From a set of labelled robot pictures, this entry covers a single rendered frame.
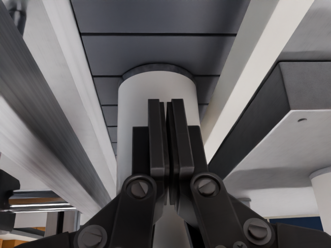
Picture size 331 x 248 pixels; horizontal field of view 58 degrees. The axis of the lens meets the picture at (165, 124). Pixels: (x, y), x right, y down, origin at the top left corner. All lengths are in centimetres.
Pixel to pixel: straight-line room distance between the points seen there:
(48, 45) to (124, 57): 9
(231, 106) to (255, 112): 18
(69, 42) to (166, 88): 6
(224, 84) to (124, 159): 7
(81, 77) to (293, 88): 17
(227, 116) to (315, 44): 14
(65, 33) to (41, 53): 10
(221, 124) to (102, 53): 8
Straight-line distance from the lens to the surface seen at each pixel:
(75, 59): 18
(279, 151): 37
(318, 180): 48
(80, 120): 37
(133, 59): 18
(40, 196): 17
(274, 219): 66
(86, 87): 21
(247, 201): 65
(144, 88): 17
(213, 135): 19
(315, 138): 34
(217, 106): 17
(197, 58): 18
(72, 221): 53
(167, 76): 18
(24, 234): 260
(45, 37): 25
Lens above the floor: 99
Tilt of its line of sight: 24 degrees down
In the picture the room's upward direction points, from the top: 177 degrees clockwise
